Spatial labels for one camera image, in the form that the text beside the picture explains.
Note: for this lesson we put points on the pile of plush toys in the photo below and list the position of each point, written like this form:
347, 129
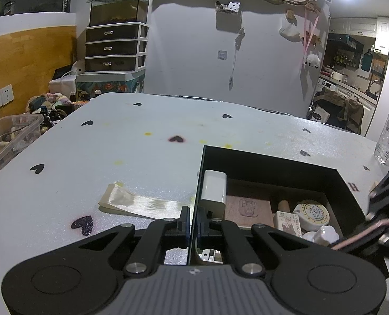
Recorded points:
46, 108

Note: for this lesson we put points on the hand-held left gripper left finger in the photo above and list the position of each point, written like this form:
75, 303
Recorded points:
183, 226

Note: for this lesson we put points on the white power adapter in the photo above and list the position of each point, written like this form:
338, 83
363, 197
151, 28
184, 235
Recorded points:
213, 187

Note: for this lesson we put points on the pink hanging ribbon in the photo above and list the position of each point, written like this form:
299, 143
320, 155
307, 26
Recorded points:
309, 39

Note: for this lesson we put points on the white hanging bag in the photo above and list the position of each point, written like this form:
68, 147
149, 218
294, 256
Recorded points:
289, 29

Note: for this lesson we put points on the small sheep plush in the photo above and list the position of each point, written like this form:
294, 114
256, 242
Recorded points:
312, 61

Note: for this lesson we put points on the white kitchen cabinets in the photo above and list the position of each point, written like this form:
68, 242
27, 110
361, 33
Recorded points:
358, 26

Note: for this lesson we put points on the black storage box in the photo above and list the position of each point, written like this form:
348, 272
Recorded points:
266, 164

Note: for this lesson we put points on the clear plastic packet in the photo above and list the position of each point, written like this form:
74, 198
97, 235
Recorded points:
138, 201

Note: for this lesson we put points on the clear plastic bin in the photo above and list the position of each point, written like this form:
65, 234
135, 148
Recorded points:
7, 144

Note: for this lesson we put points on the white flower-shaped object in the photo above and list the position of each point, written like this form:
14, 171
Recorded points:
324, 234

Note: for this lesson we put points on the nail polish carton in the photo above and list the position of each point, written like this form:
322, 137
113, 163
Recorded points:
288, 224

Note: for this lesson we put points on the white wall switch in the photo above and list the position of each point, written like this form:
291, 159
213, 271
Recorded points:
222, 55

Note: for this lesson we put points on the small dark bottle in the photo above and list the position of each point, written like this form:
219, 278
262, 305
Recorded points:
72, 96

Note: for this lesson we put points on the chair with brown jacket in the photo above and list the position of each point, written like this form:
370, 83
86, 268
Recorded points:
340, 105

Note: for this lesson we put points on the small wooden cylinder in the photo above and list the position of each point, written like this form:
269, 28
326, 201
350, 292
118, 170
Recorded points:
284, 206

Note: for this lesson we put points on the white appliance box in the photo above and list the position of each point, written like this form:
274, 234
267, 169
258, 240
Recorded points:
64, 82

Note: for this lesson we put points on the white drawer unit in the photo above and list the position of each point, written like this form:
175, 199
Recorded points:
115, 47

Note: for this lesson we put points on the brown embossed square case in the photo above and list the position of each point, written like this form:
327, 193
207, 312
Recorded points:
247, 208

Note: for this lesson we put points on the white washing machine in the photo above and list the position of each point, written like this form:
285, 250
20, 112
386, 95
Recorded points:
324, 92

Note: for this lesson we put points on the small wall-mounted holder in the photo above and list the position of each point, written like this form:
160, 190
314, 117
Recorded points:
227, 7

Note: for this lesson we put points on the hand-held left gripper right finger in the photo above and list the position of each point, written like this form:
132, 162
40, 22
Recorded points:
201, 226

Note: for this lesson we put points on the round white tin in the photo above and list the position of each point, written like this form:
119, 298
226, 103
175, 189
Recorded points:
312, 215

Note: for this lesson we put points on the kitchen bottle shelf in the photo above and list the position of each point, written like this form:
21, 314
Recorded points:
345, 57

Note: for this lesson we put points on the glass fish tank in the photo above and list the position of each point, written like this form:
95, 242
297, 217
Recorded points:
119, 8

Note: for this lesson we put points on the pink slim stick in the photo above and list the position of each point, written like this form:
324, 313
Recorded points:
362, 235

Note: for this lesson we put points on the colourful printed cabinet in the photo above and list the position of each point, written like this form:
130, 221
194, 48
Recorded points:
110, 85

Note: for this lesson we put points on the green hanging bottle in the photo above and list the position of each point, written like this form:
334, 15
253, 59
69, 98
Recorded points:
366, 59

